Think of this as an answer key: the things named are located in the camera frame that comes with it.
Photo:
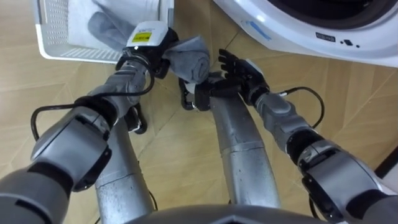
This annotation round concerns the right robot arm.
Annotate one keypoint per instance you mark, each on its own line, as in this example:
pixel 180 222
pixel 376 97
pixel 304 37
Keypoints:
pixel 326 161

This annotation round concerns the white perforated laundry basket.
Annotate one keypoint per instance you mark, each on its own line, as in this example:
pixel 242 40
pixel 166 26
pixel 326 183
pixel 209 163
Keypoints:
pixel 53 34

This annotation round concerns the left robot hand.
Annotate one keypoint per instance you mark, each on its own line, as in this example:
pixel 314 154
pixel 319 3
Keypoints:
pixel 149 35

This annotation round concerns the white stacked washing machines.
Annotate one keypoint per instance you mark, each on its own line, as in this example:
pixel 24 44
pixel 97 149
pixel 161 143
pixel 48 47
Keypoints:
pixel 298 46

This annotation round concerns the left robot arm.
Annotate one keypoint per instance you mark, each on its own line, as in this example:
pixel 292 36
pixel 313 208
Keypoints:
pixel 68 146

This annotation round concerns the robot legs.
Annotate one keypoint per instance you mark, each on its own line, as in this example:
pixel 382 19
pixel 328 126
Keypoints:
pixel 242 155

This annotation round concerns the grey cloth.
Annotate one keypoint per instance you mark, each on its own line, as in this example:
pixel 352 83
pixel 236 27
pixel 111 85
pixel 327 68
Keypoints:
pixel 189 57

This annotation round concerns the robot body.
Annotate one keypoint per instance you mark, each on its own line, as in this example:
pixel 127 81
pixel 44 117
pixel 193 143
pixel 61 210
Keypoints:
pixel 224 216

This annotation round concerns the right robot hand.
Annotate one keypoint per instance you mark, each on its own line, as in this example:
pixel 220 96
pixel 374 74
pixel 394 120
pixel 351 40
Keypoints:
pixel 244 73

